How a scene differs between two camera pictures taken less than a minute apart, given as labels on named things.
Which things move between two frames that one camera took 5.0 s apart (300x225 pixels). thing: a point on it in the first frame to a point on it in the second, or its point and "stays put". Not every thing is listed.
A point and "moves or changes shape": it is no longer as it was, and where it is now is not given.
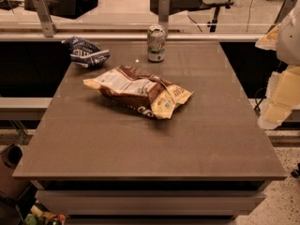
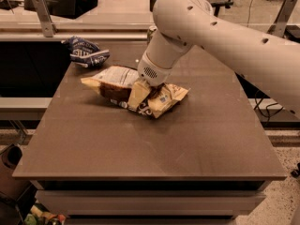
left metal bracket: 47,22 stays put
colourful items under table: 40,215 stays put
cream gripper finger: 269,41 to 153,74
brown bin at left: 10,160 stays put
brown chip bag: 144,93 moves or changes shape
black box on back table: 76,1 stays put
